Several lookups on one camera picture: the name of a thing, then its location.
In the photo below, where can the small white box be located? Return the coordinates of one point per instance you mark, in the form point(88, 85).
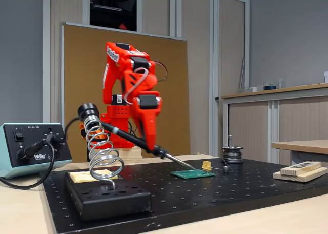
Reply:
point(253, 89)

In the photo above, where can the low grey shutter cabinet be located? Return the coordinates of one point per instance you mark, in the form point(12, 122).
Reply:
point(302, 121)

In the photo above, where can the wooden desk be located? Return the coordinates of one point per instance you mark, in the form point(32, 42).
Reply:
point(307, 145)

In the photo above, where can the clear plastic tray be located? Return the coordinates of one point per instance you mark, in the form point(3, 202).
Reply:
point(243, 90)

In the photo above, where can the metal spool post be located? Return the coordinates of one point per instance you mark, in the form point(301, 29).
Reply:
point(230, 141)

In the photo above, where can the teal black soldering station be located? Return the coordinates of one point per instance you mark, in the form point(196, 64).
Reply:
point(10, 164)

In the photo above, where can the black perforated breadboard plate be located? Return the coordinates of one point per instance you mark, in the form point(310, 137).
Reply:
point(205, 193)

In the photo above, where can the small round metal magnet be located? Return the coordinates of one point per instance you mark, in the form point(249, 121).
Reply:
point(226, 169)

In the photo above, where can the brown cork pinboard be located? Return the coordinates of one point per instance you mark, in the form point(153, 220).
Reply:
point(176, 90)

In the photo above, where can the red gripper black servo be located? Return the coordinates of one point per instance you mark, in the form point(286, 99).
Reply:
point(148, 114)

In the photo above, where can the yellow power connector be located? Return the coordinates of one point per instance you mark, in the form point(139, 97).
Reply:
point(206, 164)

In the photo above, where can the soldering iron spring stand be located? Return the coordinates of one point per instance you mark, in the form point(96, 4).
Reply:
point(112, 205)

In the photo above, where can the yellow cleaning sponge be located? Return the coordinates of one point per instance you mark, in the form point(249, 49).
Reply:
point(79, 178)

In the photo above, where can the printed wooden plank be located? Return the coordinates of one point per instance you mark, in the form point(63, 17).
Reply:
point(299, 168)

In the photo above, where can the blue tape roll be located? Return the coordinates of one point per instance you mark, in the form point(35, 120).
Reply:
point(269, 87)

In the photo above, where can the black soldering iron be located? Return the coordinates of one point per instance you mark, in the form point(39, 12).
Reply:
point(128, 137)

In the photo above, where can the tall grey shutter cabinet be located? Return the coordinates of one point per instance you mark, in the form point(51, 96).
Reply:
point(228, 64)

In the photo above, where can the plain wooden plank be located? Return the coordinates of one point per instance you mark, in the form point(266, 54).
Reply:
point(307, 178)

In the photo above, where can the clear glass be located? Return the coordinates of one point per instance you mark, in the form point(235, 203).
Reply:
point(280, 84)

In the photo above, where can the metal spring iron holder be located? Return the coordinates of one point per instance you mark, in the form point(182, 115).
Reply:
point(88, 110)

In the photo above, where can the red robot arm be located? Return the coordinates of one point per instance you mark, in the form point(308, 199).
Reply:
point(112, 72)

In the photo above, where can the green circuit board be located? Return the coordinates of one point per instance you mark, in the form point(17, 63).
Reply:
point(189, 174)

